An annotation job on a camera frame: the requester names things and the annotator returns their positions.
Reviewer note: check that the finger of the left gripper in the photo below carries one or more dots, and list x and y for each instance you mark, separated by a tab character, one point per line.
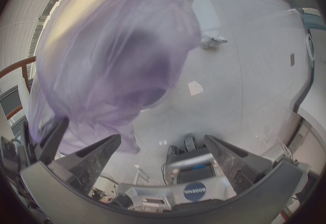
54	141

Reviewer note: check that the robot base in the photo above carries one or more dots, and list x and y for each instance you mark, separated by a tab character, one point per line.
193	163

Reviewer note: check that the crumpled white paper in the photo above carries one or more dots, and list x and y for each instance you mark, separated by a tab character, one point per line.
211	38

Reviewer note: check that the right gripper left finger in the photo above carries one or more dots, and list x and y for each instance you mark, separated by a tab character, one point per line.
86	167

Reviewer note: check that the white chair with wooden legs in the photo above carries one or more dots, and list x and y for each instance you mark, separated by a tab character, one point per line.
24	90

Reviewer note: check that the purple plastic bag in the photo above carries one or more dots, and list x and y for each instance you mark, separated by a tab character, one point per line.
101	39

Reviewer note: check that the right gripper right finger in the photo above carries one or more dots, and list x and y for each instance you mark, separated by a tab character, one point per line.
236	167

